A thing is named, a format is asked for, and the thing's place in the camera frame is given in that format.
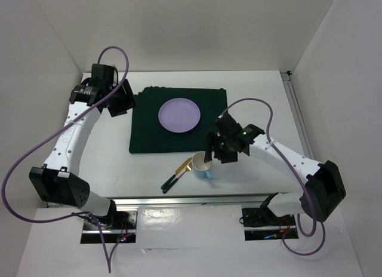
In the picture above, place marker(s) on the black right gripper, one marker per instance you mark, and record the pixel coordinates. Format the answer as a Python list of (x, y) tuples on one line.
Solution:
[(231, 157)]

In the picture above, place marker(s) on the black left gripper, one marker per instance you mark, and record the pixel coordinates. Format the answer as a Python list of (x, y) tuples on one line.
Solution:
[(128, 101)]

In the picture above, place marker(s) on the light blue mug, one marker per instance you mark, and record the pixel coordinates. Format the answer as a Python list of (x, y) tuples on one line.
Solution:
[(201, 168)]

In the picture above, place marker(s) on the gold knife green handle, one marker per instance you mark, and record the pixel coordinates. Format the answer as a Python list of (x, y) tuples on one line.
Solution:
[(177, 171)]

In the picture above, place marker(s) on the gold fork green handle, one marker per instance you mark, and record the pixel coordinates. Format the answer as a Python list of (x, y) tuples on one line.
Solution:
[(168, 186)]

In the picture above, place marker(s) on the dark green cloth placemat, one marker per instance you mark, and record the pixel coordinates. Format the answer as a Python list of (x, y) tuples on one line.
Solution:
[(148, 135)]

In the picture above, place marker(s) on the lilac plate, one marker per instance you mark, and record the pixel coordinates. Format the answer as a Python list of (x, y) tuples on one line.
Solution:
[(179, 115)]

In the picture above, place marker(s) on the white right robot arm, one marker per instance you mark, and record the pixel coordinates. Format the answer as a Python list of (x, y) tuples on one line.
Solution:
[(322, 185)]

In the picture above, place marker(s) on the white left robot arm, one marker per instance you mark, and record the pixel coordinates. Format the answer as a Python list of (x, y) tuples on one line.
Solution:
[(58, 181)]

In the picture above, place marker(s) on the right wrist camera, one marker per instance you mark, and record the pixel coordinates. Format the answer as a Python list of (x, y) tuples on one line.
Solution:
[(226, 125)]

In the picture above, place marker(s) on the aluminium front rail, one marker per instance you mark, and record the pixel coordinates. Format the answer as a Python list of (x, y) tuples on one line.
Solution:
[(190, 200)]

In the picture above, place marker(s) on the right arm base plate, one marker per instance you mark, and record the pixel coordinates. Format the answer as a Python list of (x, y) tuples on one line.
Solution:
[(260, 225)]

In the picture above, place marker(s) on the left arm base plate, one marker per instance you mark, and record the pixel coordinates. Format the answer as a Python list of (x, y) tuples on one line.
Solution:
[(122, 230)]

